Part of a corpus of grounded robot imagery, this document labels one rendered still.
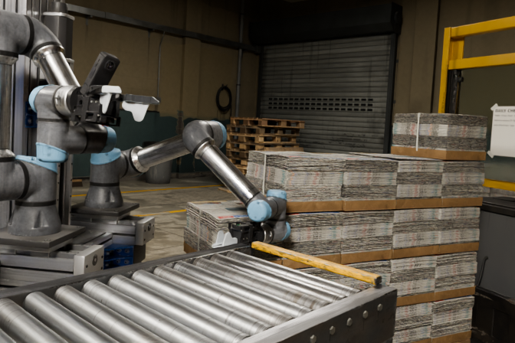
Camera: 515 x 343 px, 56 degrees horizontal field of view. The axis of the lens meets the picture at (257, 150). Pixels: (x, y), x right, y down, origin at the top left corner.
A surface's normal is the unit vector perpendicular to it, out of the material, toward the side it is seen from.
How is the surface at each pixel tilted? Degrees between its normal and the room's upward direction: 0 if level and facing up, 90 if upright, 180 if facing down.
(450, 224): 90
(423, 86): 90
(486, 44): 90
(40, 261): 90
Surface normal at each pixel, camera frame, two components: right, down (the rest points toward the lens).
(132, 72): 0.73, 0.07
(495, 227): -0.89, -0.03
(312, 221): 0.46, 0.07
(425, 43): -0.68, 0.00
